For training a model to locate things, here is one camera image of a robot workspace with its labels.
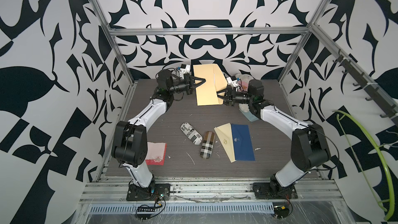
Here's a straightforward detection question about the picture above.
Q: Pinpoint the black hook rail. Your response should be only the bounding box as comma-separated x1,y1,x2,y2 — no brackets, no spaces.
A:
334,49,398,125

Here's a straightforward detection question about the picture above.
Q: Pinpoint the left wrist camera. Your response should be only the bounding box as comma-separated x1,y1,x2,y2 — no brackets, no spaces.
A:
177,64,191,78

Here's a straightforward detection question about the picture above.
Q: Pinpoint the brown plaid glasses case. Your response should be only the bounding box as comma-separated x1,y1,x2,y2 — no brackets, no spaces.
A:
200,131,216,159

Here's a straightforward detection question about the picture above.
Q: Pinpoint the left black connector board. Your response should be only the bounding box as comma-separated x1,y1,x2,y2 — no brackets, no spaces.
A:
135,205,163,221

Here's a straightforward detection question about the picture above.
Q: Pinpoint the right black connector board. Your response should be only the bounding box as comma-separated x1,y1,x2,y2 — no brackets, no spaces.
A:
272,205,291,220

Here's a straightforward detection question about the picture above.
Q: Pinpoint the white plush bear pink shirt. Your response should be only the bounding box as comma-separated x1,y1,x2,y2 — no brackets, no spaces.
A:
235,73,253,113

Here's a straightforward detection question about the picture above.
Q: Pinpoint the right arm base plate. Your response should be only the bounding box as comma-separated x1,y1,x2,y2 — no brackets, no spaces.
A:
252,181,298,200

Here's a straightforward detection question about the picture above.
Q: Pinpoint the dark blue envelope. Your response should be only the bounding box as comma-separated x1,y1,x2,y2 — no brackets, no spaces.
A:
231,124,255,161

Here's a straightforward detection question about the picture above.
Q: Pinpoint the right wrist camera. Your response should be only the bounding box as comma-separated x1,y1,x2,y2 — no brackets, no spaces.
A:
226,76,240,88

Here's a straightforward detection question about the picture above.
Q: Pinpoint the light blue envelope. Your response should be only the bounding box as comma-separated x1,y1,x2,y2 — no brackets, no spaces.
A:
241,111,259,122

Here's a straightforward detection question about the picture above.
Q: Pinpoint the white black patterned glasses case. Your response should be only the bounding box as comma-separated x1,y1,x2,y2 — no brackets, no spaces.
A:
180,122,203,145

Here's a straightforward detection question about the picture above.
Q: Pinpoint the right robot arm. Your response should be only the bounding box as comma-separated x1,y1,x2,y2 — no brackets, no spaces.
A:
217,79,331,194

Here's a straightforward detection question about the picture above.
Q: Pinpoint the tan envelope gold emblem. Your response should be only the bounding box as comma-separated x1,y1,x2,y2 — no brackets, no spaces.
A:
193,64,228,106

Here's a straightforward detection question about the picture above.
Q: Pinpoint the cream envelope left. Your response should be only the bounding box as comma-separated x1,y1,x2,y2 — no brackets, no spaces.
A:
214,123,236,163

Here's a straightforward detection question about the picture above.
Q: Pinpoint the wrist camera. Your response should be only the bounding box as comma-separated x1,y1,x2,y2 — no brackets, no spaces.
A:
177,64,191,78
226,76,240,88

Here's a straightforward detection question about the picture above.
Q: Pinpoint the black connector board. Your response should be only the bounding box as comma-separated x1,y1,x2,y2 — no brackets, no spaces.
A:
272,205,291,220
135,205,163,221

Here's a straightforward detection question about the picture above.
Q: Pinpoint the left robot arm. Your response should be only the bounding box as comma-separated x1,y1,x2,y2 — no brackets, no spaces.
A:
111,69,206,194

